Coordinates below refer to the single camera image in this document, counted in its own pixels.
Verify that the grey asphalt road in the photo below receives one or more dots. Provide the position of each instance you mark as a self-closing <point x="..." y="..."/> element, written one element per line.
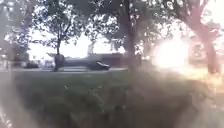
<point x="73" y="69"/>

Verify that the green grass field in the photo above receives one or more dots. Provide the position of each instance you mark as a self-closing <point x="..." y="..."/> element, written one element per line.
<point x="83" y="96"/>

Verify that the dark leafy tree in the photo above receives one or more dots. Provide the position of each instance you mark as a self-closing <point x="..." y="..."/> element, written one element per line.
<point x="18" y="50"/>

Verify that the leaning thick-trunked tree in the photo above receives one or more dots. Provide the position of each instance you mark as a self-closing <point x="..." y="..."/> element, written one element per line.
<point x="210" y="53"/>

